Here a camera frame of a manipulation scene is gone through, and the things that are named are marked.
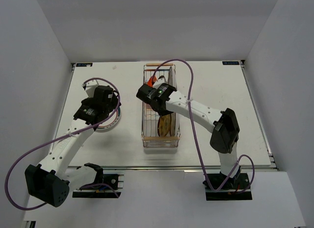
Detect purple cable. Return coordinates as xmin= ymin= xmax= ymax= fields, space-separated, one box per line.
xmin=152 ymin=59 xmax=256 ymax=194
xmin=4 ymin=77 xmax=122 ymax=210

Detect yellow patterned plate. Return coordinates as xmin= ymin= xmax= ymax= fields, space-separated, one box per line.
xmin=157 ymin=114 xmax=172 ymax=137

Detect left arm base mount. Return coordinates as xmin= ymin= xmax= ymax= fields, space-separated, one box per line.
xmin=72 ymin=170 xmax=125 ymax=199

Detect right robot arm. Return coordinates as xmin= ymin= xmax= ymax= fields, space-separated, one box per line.
xmin=136 ymin=83 xmax=240 ymax=192

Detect aluminium table rail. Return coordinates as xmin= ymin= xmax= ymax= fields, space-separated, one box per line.
xmin=67 ymin=162 xmax=278 ymax=170

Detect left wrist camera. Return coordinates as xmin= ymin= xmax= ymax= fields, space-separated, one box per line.
xmin=82 ymin=80 xmax=99 ymax=98

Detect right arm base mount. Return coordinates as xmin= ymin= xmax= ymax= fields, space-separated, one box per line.
xmin=203 ymin=173 xmax=253 ymax=201

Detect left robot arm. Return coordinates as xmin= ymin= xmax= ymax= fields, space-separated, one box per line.
xmin=25 ymin=85 xmax=120 ymax=207

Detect orange plate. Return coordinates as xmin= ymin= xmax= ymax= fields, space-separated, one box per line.
xmin=147 ymin=76 xmax=157 ymax=87

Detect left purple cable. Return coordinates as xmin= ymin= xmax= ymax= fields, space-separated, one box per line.
xmin=4 ymin=77 xmax=122 ymax=210

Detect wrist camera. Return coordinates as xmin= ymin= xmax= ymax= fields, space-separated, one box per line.
xmin=82 ymin=80 xmax=99 ymax=98
xmin=153 ymin=78 xmax=165 ymax=89

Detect white plate with coloured rim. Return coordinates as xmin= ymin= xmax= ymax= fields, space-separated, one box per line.
xmin=96 ymin=107 xmax=121 ymax=132

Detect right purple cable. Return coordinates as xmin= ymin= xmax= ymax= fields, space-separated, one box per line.
xmin=152 ymin=59 xmax=256 ymax=194

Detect wire dish rack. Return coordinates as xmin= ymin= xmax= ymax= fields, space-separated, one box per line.
xmin=141 ymin=63 xmax=181 ymax=149

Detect large white plate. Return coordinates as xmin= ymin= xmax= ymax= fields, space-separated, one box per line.
xmin=170 ymin=113 xmax=180 ymax=136
xmin=167 ymin=65 xmax=177 ymax=89

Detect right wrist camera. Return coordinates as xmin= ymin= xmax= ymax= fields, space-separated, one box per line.
xmin=153 ymin=78 xmax=165 ymax=89

